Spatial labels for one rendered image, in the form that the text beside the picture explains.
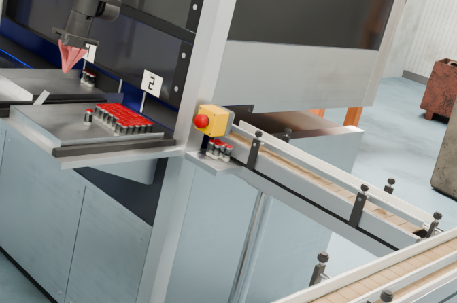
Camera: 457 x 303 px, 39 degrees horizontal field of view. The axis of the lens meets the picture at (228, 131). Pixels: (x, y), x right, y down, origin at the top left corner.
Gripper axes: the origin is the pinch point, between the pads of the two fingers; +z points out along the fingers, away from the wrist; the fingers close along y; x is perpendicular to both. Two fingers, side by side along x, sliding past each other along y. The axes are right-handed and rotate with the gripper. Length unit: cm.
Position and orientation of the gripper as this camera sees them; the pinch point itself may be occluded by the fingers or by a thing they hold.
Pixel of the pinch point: (65, 69)
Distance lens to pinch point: 165.6
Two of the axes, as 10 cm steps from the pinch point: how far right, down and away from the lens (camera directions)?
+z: -3.4, 9.3, 1.7
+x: -7.0, -3.7, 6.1
